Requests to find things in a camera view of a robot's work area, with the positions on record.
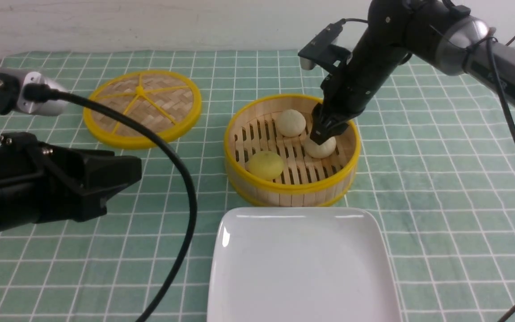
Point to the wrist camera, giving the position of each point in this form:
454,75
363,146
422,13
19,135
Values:
36,91
323,50

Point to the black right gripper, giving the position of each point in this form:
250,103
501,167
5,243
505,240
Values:
353,85

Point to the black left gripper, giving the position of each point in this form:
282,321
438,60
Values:
43,183

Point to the yellow bamboo steamer basket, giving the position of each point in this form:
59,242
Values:
304,181

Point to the green checked tablecloth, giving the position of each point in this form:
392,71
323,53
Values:
437,171

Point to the white steamed bun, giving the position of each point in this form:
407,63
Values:
290,123
319,151

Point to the yellow bamboo steamer lid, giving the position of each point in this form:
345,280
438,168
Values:
167,103

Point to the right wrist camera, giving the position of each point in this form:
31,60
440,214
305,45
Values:
323,50

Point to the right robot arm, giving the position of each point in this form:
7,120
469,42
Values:
441,33

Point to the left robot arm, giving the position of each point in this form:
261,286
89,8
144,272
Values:
42,183

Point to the white square plate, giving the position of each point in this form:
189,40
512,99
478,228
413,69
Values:
310,264

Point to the yellow steamed bun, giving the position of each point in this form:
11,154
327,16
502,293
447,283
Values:
265,165

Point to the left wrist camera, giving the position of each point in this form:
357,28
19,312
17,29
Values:
36,91

